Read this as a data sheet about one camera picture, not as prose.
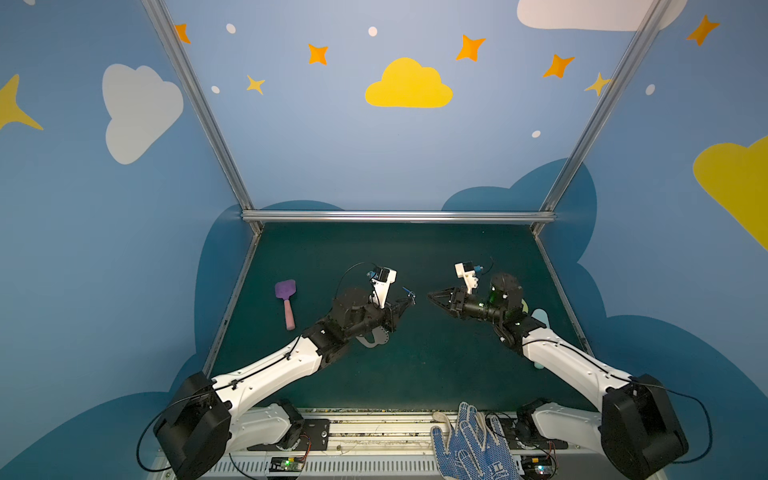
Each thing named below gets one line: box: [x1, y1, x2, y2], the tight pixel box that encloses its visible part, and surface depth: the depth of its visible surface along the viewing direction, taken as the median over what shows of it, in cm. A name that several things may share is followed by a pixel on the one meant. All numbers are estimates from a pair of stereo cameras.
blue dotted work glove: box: [430, 402, 520, 480], surface depth 73 cm
